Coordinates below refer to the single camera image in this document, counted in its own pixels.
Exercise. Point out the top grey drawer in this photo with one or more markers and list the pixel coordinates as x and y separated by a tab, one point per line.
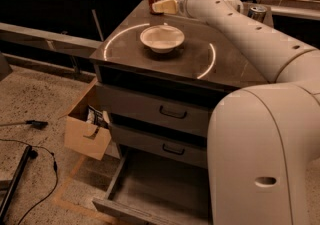
123	103

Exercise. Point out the open bottom grey drawer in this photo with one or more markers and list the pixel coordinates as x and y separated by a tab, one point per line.
148	189

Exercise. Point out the grey drawer cabinet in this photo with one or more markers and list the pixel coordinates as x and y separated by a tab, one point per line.
201	71

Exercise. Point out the green-handled tool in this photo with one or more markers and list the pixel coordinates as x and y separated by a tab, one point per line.
96	19

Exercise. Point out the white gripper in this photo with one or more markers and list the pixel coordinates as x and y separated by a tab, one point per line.
183	3

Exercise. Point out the cardboard box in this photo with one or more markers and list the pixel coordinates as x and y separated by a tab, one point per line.
80	135

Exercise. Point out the middle grey drawer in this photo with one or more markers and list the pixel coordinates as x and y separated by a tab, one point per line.
159	145

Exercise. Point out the white bowl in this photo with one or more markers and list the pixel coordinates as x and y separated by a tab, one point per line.
162	38

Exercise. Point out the black bar on floor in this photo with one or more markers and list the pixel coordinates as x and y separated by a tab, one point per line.
8	187

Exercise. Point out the black-tipped tool on floor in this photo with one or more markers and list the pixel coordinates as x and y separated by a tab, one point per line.
33	123

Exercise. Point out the blue silver energy drink can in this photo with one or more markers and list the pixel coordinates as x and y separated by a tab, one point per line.
257	13

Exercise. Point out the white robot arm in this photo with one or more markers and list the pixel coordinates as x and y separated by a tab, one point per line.
260	138

